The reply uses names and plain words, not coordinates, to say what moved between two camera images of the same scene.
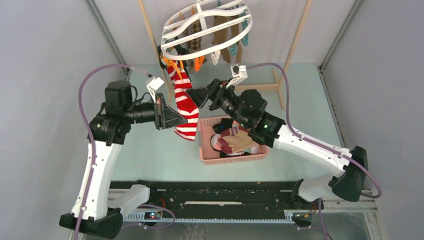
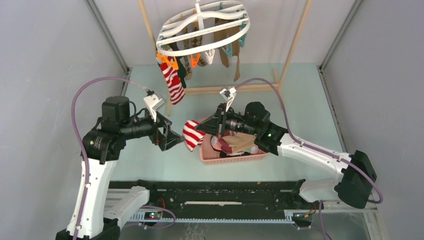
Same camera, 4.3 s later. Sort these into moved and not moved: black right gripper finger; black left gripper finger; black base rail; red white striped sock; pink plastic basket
Moved: black right gripper finger; black left gripper finger; red white striped sock
Not moved: black base rail; pink plastic basket
